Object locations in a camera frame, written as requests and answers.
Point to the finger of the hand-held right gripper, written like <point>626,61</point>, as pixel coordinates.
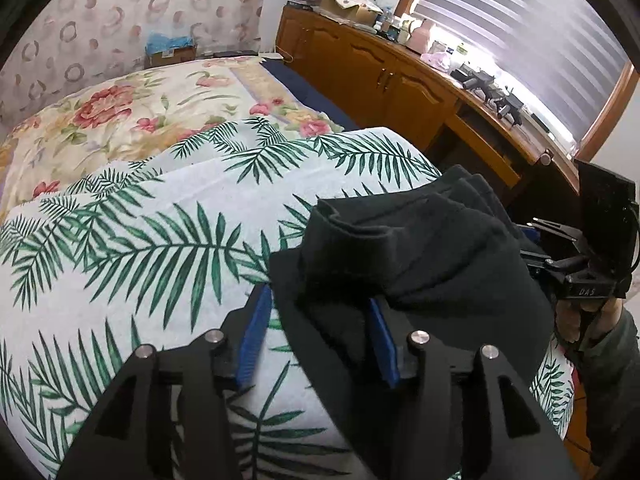
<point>560,266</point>
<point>560,237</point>

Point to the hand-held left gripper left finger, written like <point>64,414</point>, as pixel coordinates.
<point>252,340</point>

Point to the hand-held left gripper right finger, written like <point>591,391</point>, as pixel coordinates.
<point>385,345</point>

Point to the black collared shirt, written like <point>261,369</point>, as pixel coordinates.
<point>425,250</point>

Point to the person's right forearm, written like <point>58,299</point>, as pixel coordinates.
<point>610,385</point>

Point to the person's right hand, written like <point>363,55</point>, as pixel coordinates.
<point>570,325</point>

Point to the palm leaf blanket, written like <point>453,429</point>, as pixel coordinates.
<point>150,270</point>

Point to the black gripper on cabinet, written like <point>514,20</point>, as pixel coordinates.
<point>507,106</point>
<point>477,82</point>

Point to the pink cloth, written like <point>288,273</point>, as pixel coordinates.
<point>436,59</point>

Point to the striped window blind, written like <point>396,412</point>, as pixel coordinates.
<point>525,20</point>

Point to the pink jug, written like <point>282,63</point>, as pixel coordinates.
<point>421,35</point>

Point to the long wooden cabinet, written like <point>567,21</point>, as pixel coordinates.
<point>375,75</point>

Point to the navy bed sheet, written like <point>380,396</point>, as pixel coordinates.
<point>300,85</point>

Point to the floral bedspread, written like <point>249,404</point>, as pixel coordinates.
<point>125,110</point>

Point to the black flat box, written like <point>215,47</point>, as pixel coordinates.
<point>234,53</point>

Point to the labelled cardboard box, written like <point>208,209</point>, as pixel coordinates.
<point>170,57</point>

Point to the open cardboard box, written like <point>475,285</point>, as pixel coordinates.
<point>355,12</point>

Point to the circle-patterned sheer curtain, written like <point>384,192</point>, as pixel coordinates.
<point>125,10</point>

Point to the wooden window frame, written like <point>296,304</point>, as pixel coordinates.
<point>610,110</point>

